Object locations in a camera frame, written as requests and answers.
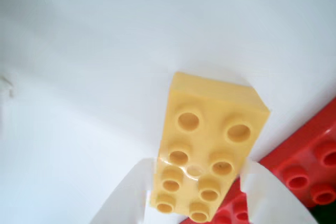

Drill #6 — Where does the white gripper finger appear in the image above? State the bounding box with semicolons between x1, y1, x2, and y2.
90;157;155;224
240;158;320;224

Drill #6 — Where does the yellow lego brick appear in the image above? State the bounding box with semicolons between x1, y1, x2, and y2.
150;71;271;223

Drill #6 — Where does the red lego baseplate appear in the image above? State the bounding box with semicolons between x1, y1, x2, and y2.
183;97;336;224

